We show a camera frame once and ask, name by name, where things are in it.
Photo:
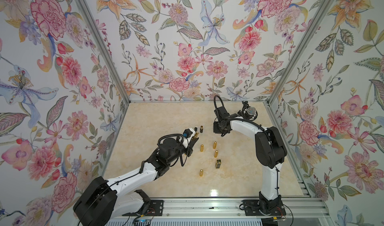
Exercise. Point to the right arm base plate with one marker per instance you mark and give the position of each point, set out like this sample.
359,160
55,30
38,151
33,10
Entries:
263,208

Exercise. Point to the square gold black lipstick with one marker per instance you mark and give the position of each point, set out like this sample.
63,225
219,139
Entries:
218,164

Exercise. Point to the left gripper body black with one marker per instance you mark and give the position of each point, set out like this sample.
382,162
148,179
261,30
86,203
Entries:
179,150

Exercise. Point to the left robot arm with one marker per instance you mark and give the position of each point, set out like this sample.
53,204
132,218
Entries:
104,199

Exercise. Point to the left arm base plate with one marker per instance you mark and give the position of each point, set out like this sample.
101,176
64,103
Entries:
150,208

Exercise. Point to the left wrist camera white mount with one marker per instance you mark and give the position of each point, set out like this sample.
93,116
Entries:
188,135

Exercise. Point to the aluminium front rail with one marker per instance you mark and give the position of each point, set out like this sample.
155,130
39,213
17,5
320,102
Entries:
297,207

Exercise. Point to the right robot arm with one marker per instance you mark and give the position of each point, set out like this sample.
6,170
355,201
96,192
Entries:
270,148

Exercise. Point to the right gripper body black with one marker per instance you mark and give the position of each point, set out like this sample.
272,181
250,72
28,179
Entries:
217,128

